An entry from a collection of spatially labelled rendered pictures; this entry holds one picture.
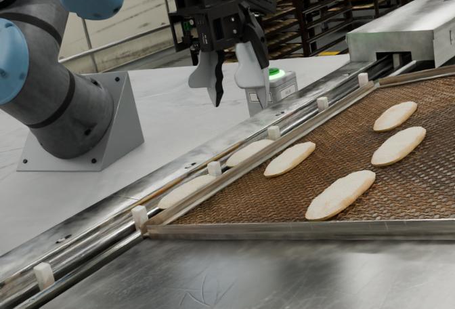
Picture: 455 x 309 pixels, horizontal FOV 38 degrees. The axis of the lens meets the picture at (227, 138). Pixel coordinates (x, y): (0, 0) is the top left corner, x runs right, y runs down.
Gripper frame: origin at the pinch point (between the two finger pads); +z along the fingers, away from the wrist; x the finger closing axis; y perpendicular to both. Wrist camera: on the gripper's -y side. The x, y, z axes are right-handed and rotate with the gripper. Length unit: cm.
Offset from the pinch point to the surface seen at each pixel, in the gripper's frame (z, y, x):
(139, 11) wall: 44, -385, -441
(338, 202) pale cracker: 0.2, 25.1, 29.8
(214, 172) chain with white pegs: 7.4, 8.8, 0.4
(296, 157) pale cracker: 2.5, 12.1, 16.6
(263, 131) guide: 7.8, -7.3, -3.2
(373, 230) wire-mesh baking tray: -0.6, 29.9, 35.5
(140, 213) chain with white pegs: 6.7, 22.5, 0.6
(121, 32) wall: 58, -356, -441
